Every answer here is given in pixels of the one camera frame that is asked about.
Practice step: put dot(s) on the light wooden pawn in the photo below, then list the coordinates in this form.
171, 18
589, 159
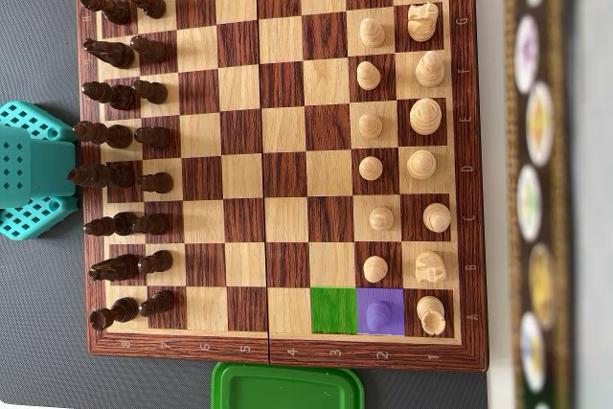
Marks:
377, 317
370, 168
368, 76
375, 269
372, 34
381, 219
370, 126

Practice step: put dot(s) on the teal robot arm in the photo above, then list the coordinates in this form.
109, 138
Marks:
43, 165

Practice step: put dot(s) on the wooden chessboard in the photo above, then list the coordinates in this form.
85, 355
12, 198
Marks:
287, 141

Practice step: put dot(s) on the light wooden queen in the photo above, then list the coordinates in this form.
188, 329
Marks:
421, 164

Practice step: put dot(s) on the light wooden king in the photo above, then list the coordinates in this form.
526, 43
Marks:
425, 117

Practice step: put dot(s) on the light wooden bishop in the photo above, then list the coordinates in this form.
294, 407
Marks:
429, 71
437, 217

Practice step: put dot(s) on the light wooden knight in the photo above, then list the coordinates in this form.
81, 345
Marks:
429, 267
421, 23

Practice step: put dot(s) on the light wooden rook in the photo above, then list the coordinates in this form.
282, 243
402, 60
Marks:
430, 313

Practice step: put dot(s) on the dark wooden bishop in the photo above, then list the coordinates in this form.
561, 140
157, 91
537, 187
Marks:
112, 95
115, 224

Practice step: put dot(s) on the dark wooden king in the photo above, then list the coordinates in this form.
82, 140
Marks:
105, 135

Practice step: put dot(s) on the dark wooden queen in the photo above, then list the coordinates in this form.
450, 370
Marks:
100, 175

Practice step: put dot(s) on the green plastic lid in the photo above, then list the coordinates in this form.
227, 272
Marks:
287, 387

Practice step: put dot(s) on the dark wooden knight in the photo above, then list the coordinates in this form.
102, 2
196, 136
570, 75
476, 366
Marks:
117, 267
112, 53

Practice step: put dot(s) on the patterned strip with ovals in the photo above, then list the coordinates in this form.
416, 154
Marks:
538, 179

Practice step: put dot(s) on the dark wooden rook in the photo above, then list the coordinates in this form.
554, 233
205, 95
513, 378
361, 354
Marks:
107, 6
115, 312

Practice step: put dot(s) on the dark grey mat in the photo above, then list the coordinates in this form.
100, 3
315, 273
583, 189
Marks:
38, 21

